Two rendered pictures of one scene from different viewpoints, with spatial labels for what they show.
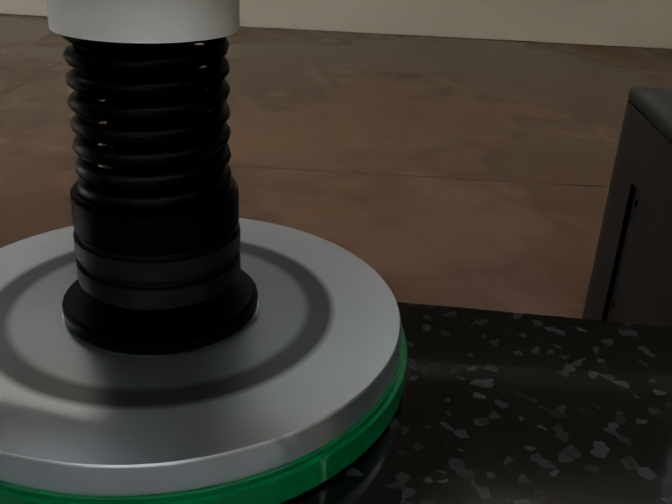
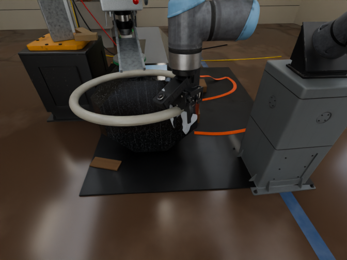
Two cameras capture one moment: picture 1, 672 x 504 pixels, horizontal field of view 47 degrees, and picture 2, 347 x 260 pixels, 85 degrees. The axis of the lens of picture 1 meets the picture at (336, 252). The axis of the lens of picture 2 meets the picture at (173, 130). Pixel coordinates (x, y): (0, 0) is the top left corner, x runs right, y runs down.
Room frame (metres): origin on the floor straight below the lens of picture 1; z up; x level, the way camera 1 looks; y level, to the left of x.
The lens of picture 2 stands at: (0.17, 1.41, 1.28)
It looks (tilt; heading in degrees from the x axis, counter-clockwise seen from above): 39 degrees down; 263
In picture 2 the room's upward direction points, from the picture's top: straight up
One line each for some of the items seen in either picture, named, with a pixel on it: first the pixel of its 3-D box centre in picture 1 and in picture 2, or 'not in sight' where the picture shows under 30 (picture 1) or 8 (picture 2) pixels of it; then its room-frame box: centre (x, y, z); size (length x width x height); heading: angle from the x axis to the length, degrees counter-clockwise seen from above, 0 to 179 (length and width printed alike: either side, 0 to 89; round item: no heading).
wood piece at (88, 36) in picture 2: not in sight; (86, 36); (0.75, -0.69, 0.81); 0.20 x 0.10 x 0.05; 4
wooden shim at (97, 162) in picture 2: not in sight; (106, 163); (0.61, 0.26, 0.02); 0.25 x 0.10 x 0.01; 161
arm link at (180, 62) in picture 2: not in sight; (184, 59); (0.07, 0.88, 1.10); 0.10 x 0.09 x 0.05; 127
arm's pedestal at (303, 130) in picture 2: not in sight; (287, 128); (-0.77, 0.46, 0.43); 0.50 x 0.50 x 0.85; 89
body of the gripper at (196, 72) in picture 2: not in sight; (185, 86); (0.07, 0.88, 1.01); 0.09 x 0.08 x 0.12; 37
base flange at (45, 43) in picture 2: not in sight; (63, 40); (1.00, -0.76, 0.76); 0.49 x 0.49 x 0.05; 86
